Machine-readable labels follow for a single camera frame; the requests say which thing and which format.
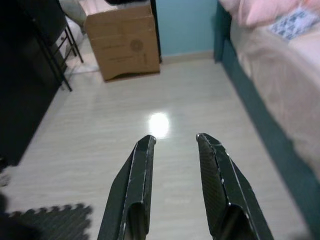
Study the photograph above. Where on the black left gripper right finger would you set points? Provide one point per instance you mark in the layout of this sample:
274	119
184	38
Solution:
230	200

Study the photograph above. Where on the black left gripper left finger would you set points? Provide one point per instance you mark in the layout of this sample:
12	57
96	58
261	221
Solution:
132	195

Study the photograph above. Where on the white blue lettered book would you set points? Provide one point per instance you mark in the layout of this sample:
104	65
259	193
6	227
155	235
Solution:
292	22

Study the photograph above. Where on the pink dotted pillow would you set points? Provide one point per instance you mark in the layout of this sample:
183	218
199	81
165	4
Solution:
262	11

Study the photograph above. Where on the black foam puzzle mat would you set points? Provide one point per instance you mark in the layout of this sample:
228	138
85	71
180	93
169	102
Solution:
52	221

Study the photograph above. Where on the dark blue bed base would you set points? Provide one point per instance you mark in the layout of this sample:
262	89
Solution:
262	120

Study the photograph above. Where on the brown cardboard box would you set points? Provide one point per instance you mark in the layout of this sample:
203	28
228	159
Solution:
125	45

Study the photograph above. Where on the black folding chair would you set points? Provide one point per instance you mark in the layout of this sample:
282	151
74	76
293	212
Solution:
62	50

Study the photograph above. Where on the black cabinet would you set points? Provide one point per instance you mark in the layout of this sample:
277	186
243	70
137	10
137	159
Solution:
22	75

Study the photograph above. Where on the white bag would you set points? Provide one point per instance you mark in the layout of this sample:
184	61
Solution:
72	27

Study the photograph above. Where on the crumpled beige cloth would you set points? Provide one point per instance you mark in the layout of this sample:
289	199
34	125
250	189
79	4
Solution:
71	10

